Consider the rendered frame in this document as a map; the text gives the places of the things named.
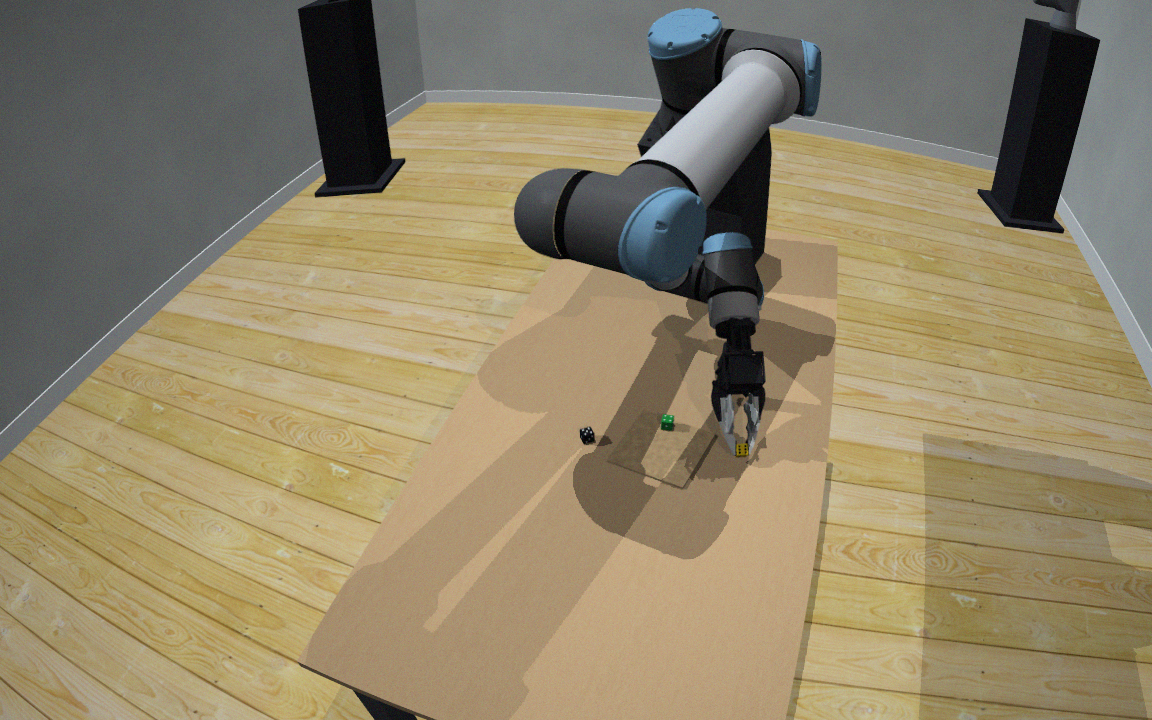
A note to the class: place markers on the tan textured mat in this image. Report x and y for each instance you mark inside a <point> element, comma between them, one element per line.
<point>667,456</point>

